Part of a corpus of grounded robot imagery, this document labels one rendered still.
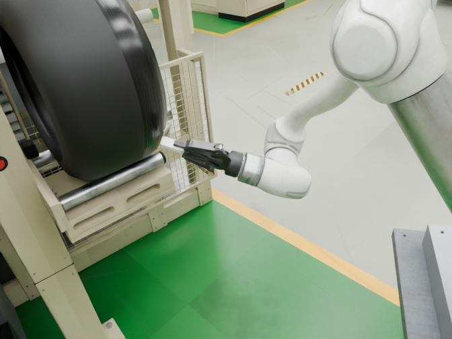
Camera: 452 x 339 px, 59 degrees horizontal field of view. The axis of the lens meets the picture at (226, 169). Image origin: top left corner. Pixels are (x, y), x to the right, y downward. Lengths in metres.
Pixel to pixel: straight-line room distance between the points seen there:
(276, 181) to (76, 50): 0.60
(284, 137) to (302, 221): 1.19
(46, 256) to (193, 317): 0.82
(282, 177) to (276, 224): 1.20
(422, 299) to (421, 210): 1.33
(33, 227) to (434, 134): 1.07
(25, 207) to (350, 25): 0.99
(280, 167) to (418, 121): 0.50
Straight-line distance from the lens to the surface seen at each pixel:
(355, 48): 0.63
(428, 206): 2.57
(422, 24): 0.68
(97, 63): 0.99
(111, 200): 1.24
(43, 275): 1.44
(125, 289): 2.13
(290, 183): 1.13
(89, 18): 1.03
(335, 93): 0.94
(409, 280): 1.28
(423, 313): 1.23
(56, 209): 1.16
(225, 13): 6.02
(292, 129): 1.19
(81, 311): 1.61
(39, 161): 1.45
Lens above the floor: 1.61
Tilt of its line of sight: 36 degrees down
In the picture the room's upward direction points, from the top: 6 degrees counter-clockwise
